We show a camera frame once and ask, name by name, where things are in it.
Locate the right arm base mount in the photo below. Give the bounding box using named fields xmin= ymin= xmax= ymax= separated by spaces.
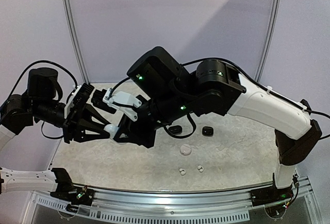
xmin=249 ymin=174 xmax=300 ymax=208

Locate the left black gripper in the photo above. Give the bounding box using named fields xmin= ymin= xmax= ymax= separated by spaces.
xmin=32 ymin=97 xmax=113 ymax=143

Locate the aluminium frame post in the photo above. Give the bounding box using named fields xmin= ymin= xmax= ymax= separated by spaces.
xmin=62 ymin=0 xmax=90 ymax=83
xmin=255 ymin=0 xmax=281 ymax=83

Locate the pink round earbud case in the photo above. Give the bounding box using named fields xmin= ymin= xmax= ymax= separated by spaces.
xmin=179 ymin=144 xmax=192 ymax=156

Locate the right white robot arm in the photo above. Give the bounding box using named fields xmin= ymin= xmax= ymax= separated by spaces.
xmin=108 ymin=46 xmax=322 ymax=201

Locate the black oval earbud case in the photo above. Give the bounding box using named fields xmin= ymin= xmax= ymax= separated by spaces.
xmin=168 ymin=125 xmax=183 ymax=135

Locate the left aluminium frame post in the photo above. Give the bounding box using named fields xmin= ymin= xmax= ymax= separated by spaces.
xmin=62 ymin=0 xmax=90 ymax=83

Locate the right aluminium frame post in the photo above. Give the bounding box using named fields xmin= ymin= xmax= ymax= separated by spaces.
xmin=255 ymin=0 xmax=281 ymax=83

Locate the aluminium front rail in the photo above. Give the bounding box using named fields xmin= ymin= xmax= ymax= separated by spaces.
xmin=22 ymin=177 xmax=323 ymax=223

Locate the left camera cable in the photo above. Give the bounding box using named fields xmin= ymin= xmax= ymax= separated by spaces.
xmin=0 ymin=60 xmax=79 ymax=139

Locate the white earbud lower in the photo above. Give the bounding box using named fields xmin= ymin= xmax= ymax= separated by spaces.
xmin=179 ymin=168 xmax=186 ymax=175

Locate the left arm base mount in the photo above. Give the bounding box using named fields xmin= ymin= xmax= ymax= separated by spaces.
xmin=50 ymin=168 xmax=95 ymax=206

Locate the right camera cable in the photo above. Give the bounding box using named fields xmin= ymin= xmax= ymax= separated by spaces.
xmin=107 ymin=57 xmax=330 ymax=141

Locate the white stem earbud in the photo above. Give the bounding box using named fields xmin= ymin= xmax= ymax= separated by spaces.
xmin=197 ymin=165 xmax=204 ymax=172

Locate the white oval earbud case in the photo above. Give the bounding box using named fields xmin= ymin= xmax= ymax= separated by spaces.
xmin=104 ymin=124 xmax=127 ymax=145

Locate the camera cable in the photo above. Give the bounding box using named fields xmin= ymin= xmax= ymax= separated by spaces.
xmin=107 ymin=57 xmax=330 ymax=141
xmin=0 ymin=60 xmax=79 ymax=139

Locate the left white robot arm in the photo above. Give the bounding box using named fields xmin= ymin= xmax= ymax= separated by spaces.
xmin=1 ymin=67 xmax=110 ymax=200

